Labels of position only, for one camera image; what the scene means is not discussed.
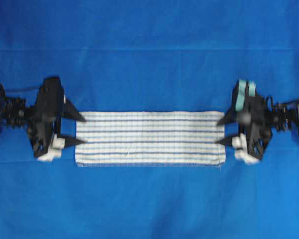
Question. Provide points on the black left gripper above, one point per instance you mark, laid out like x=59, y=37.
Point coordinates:
x=44, y=122

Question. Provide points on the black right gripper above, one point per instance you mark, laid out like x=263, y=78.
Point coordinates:
x=254, y=119

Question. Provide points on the blue striped white towel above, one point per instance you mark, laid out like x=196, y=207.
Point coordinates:
x=176, y=138

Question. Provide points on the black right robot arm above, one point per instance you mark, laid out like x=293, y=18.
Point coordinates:
x=285, y=114

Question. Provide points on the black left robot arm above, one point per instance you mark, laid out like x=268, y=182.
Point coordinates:
x=15, y=113

